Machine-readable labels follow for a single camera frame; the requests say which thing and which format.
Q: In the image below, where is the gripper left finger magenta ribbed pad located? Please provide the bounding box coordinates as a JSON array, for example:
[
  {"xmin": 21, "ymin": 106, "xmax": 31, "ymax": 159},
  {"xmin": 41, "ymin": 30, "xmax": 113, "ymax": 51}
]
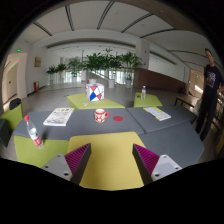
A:
[{"xmin": 42, "ymin": 143, "xmax": 91, "ymax": 185}]

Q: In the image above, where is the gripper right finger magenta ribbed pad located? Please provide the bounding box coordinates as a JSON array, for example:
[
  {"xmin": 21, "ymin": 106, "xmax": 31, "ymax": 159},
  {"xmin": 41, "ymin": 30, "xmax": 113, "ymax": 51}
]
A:
[{"xmin": 132, "ymin": 144, "xmax": 181, "ymax": 185}]

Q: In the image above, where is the distant clear water bottle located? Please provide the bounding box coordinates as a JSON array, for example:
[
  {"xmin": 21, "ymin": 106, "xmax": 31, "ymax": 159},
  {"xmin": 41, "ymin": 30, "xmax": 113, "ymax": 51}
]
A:
[{"xmin": 141, "ymin": 86, "xmax": 146, "ymax": 100}]

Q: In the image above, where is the colourful magazine on left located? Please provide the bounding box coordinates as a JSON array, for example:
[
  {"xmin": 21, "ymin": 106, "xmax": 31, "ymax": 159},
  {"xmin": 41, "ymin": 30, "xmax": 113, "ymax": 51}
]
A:
[{"xmin": 43, "ymin": 108, "xmax": 74, "ymax": 126}]

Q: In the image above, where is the yellow white booklet on right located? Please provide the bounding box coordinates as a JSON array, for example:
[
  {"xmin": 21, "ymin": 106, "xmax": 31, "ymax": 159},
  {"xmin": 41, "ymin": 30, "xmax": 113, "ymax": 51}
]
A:
[{"xmin": 144, "ymin": 107, "xmax": 171, "ymax": 121}]

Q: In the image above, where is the red and white mug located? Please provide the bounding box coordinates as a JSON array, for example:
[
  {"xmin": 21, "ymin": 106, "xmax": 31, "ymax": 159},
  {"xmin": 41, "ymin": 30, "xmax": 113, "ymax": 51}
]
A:
[{"xmin": 94, "ymin": 108, "xmax": 109, "ymax": 123}]

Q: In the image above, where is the red round coaster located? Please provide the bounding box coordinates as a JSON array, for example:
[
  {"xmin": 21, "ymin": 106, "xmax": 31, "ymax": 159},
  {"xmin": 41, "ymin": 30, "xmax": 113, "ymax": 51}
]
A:
[{"xmin": 113, "ymin": 116, "xmax": 123, "ymax": 121}]

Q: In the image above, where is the green chair on left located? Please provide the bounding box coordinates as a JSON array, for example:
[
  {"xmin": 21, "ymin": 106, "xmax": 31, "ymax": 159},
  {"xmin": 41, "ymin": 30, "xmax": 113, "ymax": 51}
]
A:
[{"xmin": 0, "ymin": 105, "xmax": 23, "ymax": 131}]

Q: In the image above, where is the wooden bench on right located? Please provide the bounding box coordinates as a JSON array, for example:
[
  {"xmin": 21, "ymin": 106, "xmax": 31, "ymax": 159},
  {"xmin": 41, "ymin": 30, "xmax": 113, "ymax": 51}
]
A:
[{"xmin": 175, "ymin": 95, "xmax": 198, "ymax": 108}]

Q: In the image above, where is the white red blue patterned cube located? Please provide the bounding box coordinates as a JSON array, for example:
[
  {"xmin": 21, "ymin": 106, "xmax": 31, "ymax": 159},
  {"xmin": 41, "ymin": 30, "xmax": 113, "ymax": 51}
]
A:
[{"xmin": 86, "ymin": 83, "xmax": 104, "ymax": 102}]

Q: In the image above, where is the black backpack on chair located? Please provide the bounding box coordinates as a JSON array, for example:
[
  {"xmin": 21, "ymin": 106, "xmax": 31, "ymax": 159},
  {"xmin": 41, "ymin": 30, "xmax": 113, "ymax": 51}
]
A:
[{"xmin": 9, "ymin": 98, "xmax": 21, "ymax": 110}]

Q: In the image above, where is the red fire extinguisher box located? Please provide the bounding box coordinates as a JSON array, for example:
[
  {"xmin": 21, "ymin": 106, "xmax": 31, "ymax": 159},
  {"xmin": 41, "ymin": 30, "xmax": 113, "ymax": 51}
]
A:
[{"xmin": 34, "ymin": 81, "xmax": 39, "ymax": 93}]

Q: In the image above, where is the potted plant right white pot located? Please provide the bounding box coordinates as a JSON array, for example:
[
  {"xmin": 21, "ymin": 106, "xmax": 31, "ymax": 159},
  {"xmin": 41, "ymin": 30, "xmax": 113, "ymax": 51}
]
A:
[{"xmin": 121, "ymin": 51, "xmax": 142, "ymax": 88}]

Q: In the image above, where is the person in black t-shirt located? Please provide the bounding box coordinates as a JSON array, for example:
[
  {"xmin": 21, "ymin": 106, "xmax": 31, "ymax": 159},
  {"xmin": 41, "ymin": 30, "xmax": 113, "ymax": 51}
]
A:
[{"xmin": 195, "ymin": 49, "xmax": 224, "ymax": 140}]

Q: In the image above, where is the potted plant in white pot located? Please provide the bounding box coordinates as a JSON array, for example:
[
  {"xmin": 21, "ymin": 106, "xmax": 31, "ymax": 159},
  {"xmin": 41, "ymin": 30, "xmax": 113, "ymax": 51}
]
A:
[{"xmin": 101, "ymin": 48, "xmax": 122, "ymax": 88}]

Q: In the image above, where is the framed notice on wall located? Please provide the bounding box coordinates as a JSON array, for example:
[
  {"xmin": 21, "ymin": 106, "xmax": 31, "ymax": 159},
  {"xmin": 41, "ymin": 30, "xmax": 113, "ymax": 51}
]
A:
[{"xmin": 34, "ymin": 57, "xmax": 42, "ymax": 67}]

